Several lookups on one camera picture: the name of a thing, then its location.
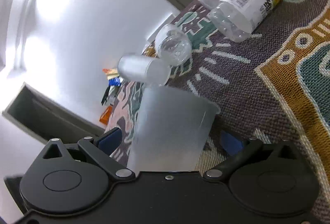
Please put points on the paper bags pile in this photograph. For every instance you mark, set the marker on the paper bags pile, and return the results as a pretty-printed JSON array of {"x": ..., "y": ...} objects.
[{"x": 113, "y": 77}]

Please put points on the labelled clear plastic bottle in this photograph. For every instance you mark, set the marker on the labelled clear plastic bottle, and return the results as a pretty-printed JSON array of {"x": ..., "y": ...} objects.
[{"x": 237, "y": 19}]

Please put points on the patterned woven blanket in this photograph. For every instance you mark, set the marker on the patterned woven blanket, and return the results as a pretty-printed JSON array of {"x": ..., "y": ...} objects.
[{"x": 272, "y": 87}]

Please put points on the orange gift box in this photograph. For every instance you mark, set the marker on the orange gift box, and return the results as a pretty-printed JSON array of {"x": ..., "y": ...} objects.
[{"x": 104, "y": 118}]

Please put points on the clear small plastic bottle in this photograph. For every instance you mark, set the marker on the clear small plastic bottle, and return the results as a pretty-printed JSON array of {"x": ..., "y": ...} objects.
[{"x": 172, "y": 45}]

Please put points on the frosted tall cup lying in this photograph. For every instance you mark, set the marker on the frosted tall cup lying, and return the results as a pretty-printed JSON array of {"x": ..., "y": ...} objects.
[{"x": 144, "y": 69}]

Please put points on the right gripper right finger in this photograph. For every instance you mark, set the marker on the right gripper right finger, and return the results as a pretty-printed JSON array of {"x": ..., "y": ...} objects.
[{"x": 241, "y": 152}]

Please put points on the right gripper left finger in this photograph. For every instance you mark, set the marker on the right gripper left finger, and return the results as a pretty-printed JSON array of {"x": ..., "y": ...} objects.
[{"x": 98, "y": 151}]

